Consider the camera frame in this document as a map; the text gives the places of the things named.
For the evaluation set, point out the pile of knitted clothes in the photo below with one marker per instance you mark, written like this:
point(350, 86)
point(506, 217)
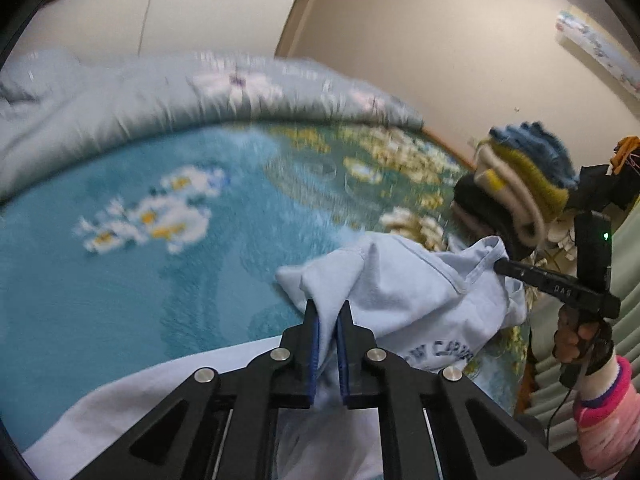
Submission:
point(520, 180)

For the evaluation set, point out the pale green cloth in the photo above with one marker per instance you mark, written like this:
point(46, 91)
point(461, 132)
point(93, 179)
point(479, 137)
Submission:
point(627, 265)

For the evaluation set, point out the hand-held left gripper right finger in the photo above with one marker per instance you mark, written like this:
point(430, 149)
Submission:
point(341, 355)

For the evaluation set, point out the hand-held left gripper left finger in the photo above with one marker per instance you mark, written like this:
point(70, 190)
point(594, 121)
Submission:
point(313, 355)

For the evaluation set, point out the floral wall hanging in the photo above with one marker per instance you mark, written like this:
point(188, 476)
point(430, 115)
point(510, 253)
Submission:
point(600, 47)

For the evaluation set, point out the light blue shirt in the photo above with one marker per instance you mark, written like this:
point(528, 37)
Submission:
point(415, 290)

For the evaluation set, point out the orange cloth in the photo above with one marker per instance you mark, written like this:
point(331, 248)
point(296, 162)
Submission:
point(627, 152)

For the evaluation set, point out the person's right hand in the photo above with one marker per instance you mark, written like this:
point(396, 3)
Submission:
point(567, 342)

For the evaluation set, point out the grey-blue quilt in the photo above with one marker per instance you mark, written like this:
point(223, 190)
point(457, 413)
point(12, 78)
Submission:
point(100, 105)

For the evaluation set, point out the blue floral blanket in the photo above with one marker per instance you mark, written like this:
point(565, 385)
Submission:
point(125, 300)

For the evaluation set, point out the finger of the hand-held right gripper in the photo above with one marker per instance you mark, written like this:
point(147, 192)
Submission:
point(522, 271)

